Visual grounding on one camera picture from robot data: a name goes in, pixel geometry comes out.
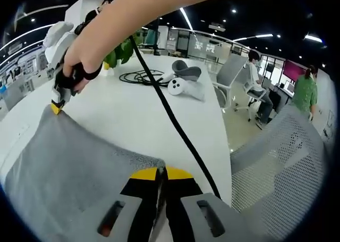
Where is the grey towel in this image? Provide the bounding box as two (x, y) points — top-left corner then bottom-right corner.
(0, 103), (171, 242)

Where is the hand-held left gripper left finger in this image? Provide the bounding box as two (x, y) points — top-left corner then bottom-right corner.
(79, 167), (163, 242)

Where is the grey curved holder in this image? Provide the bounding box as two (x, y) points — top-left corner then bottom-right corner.
(172, 60), (202, 82)

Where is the white table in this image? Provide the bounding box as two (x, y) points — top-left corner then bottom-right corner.
(0, 52), (234, 210)

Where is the red wall screen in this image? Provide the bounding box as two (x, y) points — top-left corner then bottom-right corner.
(282, 59), (308, 82)

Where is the coiled black cable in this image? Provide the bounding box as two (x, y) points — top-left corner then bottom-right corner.
(118, 69), (171, 87)

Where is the black hand strap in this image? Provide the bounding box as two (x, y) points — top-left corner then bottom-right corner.
(80, 62), (104, 81)

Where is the person's right hand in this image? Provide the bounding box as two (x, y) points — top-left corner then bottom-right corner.
(62, 31), (107, 97)

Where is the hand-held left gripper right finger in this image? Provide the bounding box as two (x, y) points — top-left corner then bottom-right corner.
(164, 166), (252, 242)

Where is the white handheld controller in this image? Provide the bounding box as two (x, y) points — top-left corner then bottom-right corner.
(167, 77), (206, 102)

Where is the green potted plant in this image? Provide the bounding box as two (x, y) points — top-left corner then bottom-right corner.
(103, 35), (142, 77)

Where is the grey mesh chair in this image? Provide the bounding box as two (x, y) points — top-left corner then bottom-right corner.
(229, 103), (328, 242)

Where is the thick black gripper cable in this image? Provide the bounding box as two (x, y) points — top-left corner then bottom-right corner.
(129, 34), (222, 200)

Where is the white office chair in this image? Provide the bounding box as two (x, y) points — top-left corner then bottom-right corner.
(234, 63), (268, 122)
(213, 53), (257, 113)

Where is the teal board on black stand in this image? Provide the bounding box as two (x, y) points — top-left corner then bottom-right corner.
(144, 16), (167, 57)

